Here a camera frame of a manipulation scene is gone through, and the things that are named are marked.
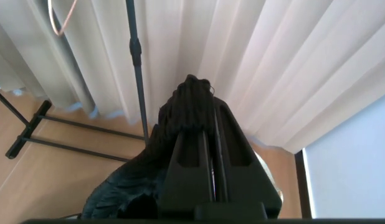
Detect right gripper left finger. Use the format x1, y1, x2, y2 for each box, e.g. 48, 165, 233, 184
157, 129, 217, 218

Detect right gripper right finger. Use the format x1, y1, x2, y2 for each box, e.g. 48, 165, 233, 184
212, 96, 283, 218

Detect black shorts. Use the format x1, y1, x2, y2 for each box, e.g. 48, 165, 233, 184
82, 73, 217, 220

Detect white laundry basket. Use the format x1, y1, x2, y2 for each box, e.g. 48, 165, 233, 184
254, 151, 285, 203

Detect black clothes rack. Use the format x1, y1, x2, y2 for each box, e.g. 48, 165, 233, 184
0, 0, 150, 162

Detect pink clothes hanger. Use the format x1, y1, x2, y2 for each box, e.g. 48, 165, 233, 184
47, 0, 78, 37

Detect beige curtain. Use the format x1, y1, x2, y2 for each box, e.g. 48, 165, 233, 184
60, 0, 385, 155
0, 0, 98, 121

